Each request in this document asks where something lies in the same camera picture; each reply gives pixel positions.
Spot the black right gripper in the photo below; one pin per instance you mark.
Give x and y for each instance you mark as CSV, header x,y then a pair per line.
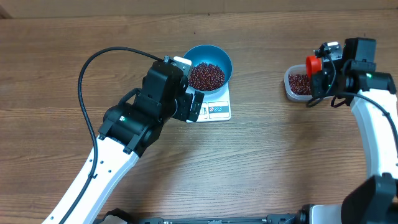
x,y
318,83

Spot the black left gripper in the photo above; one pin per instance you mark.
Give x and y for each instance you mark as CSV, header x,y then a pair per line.
x,y
185,99

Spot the red measuring scoop blue handle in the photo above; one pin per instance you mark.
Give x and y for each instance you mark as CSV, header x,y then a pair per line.
x,y
313,65

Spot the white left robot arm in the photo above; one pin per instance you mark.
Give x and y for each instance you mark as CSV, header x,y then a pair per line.
x,y
128,129

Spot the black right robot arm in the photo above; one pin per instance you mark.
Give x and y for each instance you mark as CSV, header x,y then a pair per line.
x,y
374,106

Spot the white digital kitchen scale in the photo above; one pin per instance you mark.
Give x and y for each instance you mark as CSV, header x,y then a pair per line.
x,y
216,105

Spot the red beans in bowl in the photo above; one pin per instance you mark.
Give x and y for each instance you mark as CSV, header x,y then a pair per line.
x,y
206,77

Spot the teal blue bowl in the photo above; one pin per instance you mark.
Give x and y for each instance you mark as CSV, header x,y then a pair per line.
x,y
213,55

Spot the clear plastic container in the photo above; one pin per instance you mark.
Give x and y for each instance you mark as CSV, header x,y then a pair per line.
x,y
296,69

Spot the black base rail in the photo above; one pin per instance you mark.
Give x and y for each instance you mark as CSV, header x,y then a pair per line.
x,y
120,216

